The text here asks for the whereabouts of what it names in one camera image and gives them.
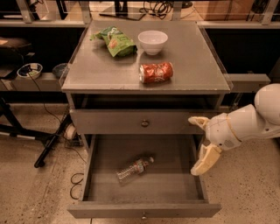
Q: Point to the closed top drawer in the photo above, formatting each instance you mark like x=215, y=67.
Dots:
x=135, y=121

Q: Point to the black stand legs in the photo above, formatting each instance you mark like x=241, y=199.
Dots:
x=15, y=129

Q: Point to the clear plastic water bottle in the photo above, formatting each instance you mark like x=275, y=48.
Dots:
x=136, y=168

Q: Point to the green chip bag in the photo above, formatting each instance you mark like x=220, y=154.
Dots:
x=117, y=42

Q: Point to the black monitor stand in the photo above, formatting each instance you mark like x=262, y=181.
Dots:
x=120, y=9

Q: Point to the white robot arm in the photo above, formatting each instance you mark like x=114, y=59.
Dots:
x=261, y=120

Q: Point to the cardboard box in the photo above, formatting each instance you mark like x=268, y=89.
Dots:
x=223, y=10

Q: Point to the orange soda can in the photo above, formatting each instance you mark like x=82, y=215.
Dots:
x=159, y=72

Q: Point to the open middle drawer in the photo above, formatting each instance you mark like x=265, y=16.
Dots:
x=166, y=189

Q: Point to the dark round dish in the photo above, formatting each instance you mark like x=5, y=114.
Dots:
x=59, y=70

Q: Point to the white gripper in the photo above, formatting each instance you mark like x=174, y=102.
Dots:
x=222, y=131

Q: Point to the white bowl with cables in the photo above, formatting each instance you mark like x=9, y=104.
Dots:
x=30, y=71

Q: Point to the grey drawer cabinet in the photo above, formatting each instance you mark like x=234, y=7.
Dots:
x=142, y=94

